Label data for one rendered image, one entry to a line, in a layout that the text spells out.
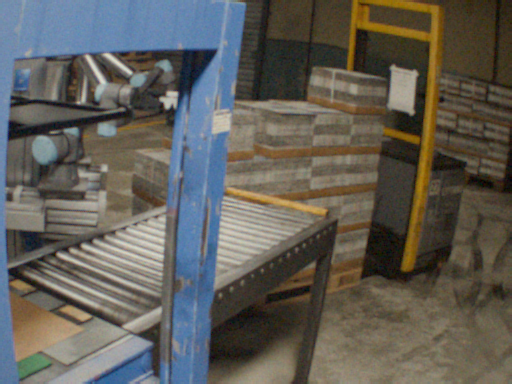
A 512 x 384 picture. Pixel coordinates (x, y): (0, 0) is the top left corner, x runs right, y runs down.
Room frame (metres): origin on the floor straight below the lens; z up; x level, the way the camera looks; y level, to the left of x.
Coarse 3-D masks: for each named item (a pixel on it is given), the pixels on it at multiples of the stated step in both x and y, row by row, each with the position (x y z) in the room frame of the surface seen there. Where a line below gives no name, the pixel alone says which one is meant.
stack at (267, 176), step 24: (144, 168) 3.23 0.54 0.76; (168, 168) 3.07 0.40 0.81; (240, 168) 3.28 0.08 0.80; (264, 168) 3.38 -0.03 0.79; (288, 168) 3.50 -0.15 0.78; (312, 168) 3.62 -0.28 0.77; (336, 168) 3.75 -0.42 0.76; (264, 192) 3.39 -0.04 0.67; (288, 192) 3.51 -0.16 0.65; (312, 216) 3.65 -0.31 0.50; (336, 216) 3.77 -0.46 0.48; (336, 240) 3.80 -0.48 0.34; (312, 264) 3.69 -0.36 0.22; (288, 288) 3.57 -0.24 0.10; (240, 312) 3.35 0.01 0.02
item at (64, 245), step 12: (144, 216) 2.31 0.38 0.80; (156, 216) 2.34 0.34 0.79; (108, 228) 2.11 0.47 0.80; (120, 228) 2.14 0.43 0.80; (72, 240) 1.94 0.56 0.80; (84, 240) 1.96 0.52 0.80; (36, 252) 1.77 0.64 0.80; (48, 252) 1.79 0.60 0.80; (12, 264) 1.64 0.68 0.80; (24, 264) 1.67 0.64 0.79
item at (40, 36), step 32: (32, 0) 0.75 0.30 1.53; (64, 0) 0.81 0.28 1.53; (96, 0) 0.87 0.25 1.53; (128, 0) 0.94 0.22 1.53; (160, 0) 1.02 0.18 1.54; (192, 0) 1.10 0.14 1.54; (224, 0) 1.21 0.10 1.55; (32, 32) 0.76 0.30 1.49; (64, 32) 0.82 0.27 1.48; (96, 32) 0.88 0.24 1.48; (128, 32) 0.95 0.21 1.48; (160, 32) 1.03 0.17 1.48; (192, 32) 1.12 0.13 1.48
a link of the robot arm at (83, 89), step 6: (78, 66) 3.16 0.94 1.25; (78, 72) 3.15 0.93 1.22; (78, 78) 3.15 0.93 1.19; (84, 78) 3.14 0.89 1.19; (78, 84) 3.14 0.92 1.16; (84, 84) 3.14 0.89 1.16; (90, 84) 3.16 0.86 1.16; (78, 90) 3.14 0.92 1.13; (84, 90) 3.14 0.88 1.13; (90, 90) 3.17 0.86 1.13; (78, 96) 3.14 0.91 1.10; (84, 96) 3.14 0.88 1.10; (90, 96) 3.17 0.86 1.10; (78, 102) 3.14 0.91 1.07; (84, 102) 3.14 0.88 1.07; (90, 102) 3.17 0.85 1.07; (90, 126) 3.20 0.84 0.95
